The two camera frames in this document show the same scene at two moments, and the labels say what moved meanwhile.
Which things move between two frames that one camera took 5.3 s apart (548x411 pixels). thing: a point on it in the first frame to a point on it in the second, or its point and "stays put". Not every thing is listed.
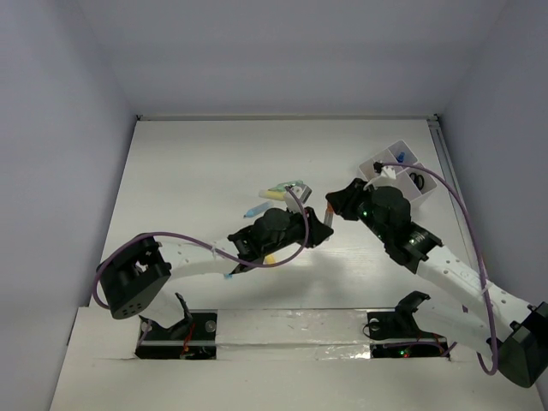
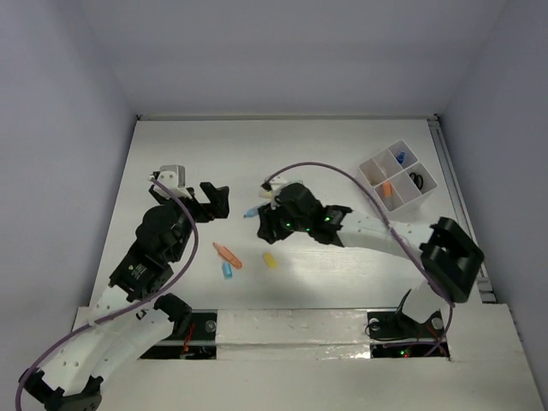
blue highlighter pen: x=252 y=212 stays put
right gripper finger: x=344 y=200 to x=271 y=227
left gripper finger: x=318 y=231 to x=218 y=198
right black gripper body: x=364 y=208 to x=300 y=224
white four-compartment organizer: x=415 y=181 stays put
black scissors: x=417 y=179 stays put
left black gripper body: x=296 y=229 to x=199 y=211
